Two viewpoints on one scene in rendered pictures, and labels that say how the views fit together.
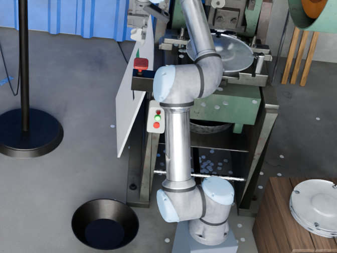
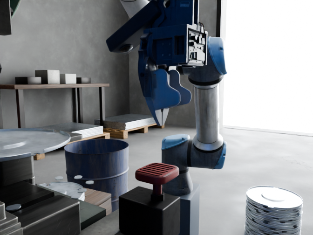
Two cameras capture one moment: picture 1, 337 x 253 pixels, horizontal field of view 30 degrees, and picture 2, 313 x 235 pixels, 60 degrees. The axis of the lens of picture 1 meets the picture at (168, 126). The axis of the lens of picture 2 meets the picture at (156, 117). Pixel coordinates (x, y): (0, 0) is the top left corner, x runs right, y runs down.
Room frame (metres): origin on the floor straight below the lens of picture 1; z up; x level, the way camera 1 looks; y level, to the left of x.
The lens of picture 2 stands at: (2.49, 0.44, 0.91)
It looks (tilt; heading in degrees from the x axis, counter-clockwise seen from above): 8 degrees down; 220
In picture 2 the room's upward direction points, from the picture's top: straight up
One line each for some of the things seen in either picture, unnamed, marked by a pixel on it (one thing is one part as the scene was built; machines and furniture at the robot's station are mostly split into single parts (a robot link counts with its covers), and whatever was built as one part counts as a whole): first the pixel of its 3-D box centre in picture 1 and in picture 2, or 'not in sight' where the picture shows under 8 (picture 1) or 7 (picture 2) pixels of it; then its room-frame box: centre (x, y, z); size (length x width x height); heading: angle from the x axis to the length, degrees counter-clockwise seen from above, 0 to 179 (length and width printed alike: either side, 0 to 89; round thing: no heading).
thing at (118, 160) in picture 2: not in sight; (98, 180); (1.39, -0.98, 0.24); 0.42 x 0.42 x 0.48
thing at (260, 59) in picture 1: (259, 62); not in sight; (2.30, -0.34, 0.75); 0.03 x 0.03 x 0.10; 6
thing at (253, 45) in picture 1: (255, 45); not in sight; (2.43, -0.32, 0.76); 0.17 x 0.06 x 0.10; 96
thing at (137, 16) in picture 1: (139, 11); (172, 29); (2.14, 0.18, 0.99); 0.09 x 0.08 x 0.12; 96
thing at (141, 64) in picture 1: (140, 69); (157, 189); (2.14, 0.15, 0.72); 0.07 x 0.06 x 0.08; 6
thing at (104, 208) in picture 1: (105, 228); not in sight; (1.87, 0.21, 0.04); 0.30 x 0.30 x 0.07
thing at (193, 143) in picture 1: (200, 119); not in sight; (2.42, -0.15, 0.31); 0.43 x 0.42 x 0.01; 96
